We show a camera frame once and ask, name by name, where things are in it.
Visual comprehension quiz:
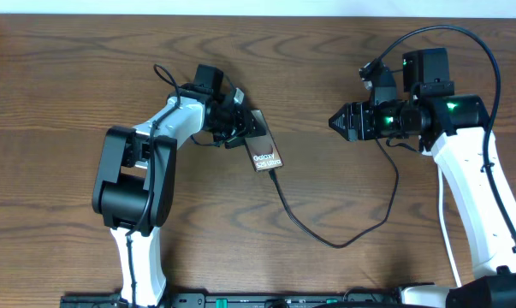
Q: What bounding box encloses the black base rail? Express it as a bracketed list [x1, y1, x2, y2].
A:
[59, 292, 422, 308]

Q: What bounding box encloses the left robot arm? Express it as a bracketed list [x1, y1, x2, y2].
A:
[92, 86, 264, 307]

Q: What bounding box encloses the black USB charger cable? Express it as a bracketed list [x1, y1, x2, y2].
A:
[267, 137, 400, 250]

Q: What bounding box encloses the white power strip cord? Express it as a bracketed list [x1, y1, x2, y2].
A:
[436, 167, 463, 288]

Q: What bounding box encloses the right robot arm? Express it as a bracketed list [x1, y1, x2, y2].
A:
[329, 95, 516, 307]

